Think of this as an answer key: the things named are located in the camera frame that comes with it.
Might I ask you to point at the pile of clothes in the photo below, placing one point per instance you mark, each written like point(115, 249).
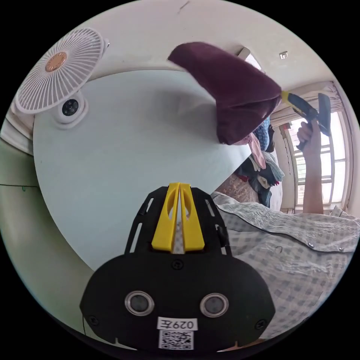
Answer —
point(260, 168)

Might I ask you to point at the window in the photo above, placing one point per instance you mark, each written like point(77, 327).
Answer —
point(334, 157)

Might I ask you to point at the white wall fan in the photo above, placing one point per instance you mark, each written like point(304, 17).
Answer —
point(59, 71)

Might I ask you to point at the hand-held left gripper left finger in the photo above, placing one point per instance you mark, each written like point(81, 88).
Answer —
point(162, 225)

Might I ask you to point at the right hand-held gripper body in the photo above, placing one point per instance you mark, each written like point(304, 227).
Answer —
point(305, 108)

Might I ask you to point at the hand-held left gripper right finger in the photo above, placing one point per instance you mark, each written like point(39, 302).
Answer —
point(194, 227)

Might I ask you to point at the person's right forearm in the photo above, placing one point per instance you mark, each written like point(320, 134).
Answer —
point(313, 182)

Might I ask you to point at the person's body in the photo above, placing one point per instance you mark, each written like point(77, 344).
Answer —
point(284, 253)

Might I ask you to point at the purple pants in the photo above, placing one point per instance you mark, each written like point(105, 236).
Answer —
point(236, 92)

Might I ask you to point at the person's right hand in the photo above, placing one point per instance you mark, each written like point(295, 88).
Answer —
point(304, 134)

